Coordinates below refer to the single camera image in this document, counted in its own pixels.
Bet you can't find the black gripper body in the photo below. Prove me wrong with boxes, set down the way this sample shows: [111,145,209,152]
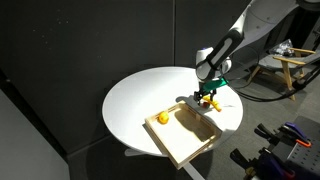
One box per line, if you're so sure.
[194,89,213,99]

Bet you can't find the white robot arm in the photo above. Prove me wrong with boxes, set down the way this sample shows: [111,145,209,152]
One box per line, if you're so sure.
[194,0,320,103]

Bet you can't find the wooden tray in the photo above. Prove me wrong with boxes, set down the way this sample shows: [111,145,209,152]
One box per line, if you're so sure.
[145,101,222,169]

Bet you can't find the yellow toy banana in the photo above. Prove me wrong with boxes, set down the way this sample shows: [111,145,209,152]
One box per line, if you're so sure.
[202,96,222,112]

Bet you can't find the yellow rubber duck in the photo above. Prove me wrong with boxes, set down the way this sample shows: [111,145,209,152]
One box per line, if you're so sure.
[158,111,169,124]

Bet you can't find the round white table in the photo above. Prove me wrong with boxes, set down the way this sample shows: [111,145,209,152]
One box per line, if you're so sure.
[102,67,243,156]

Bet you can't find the wooden chair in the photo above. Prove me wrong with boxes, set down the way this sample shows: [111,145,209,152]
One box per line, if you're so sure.
[247,39,320,90]

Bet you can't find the black orange spring clamp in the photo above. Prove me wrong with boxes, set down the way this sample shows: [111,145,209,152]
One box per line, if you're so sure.
[254,122,312,148]

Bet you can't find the blue orange spring clamp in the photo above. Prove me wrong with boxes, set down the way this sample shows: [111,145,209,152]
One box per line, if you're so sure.
[230,148,296,180]

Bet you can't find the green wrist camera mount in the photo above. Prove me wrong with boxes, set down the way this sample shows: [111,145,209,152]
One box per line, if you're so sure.
[202,78,228,92]

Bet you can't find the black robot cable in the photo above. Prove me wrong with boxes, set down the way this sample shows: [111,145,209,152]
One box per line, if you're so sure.
[226,43,320,103]

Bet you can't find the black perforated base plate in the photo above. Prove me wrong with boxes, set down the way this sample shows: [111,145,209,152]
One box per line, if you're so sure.
[272,116,320,180]

